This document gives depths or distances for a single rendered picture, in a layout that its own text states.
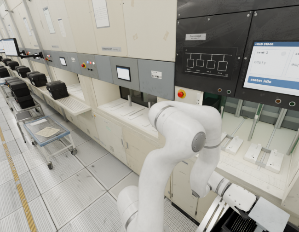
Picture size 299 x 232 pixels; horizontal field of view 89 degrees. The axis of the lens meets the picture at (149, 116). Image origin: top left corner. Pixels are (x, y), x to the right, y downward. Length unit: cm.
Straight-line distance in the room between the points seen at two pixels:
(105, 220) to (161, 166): 160
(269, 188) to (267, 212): 45
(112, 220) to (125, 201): 135
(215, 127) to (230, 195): 35
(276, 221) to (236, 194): 14
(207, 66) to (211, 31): 18
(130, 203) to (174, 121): 37
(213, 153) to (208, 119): 18
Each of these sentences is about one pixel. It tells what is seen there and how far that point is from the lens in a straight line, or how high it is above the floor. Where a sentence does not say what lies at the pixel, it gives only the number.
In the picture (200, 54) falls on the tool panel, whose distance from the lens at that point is 99.
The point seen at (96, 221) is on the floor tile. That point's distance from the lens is 207.
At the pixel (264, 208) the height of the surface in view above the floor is 111.
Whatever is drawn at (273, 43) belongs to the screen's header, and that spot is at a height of 167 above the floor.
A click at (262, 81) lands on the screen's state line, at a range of 92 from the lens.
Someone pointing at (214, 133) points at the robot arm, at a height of 142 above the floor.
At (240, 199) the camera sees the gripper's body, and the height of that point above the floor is 112.
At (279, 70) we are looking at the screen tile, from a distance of 90.
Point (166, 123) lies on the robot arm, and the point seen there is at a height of 151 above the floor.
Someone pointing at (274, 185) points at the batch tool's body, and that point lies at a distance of 131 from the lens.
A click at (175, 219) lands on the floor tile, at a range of 197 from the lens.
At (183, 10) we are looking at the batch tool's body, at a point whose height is 184.
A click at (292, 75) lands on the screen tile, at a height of 155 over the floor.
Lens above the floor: 174
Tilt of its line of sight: 28 degrees down
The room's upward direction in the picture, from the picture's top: 3 degrees counter-clockwise
